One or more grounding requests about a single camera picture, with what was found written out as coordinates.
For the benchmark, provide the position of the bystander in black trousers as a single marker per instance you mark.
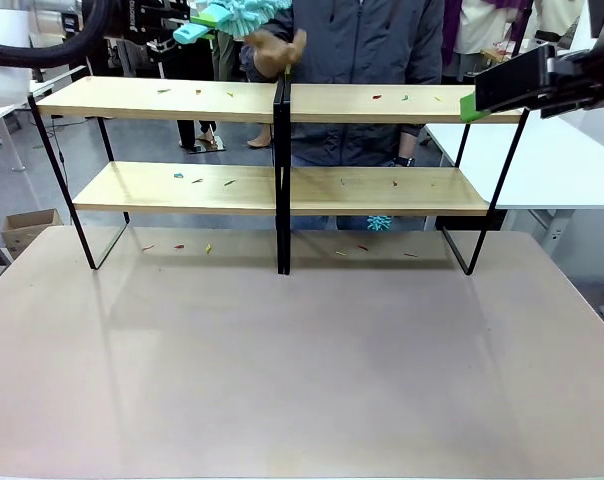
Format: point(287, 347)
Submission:
point(189, 132)

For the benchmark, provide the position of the person in dark jacket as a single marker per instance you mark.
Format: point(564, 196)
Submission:
point(362, 50)

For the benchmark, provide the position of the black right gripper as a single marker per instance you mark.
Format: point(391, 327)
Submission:
point(589, 75)

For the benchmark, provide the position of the wooden two-tier shelf rack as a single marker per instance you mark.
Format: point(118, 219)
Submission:
point(382, 192)
point(152, 102)

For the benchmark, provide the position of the person's left forearm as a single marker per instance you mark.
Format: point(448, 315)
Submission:
point(408, 146)

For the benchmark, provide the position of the black wrist watch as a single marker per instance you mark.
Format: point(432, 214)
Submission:
point(405, 161)

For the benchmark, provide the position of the person's right hand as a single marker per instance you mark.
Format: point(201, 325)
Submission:
point(274, 52)

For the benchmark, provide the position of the brown cardboard box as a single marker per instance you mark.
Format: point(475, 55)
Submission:
point(29, 230)

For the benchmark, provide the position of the reflective floor plate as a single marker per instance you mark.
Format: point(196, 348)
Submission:
point(207, 146)

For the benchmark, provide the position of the bystander in purple and white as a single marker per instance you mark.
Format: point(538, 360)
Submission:
point(474, 30)

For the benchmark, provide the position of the large white table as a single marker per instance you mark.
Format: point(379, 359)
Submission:
point(547, 160)

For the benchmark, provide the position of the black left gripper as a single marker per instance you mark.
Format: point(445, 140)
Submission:
point(134, 17)

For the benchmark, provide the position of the bystander in beige top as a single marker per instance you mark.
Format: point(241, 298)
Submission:
point(557, 17)

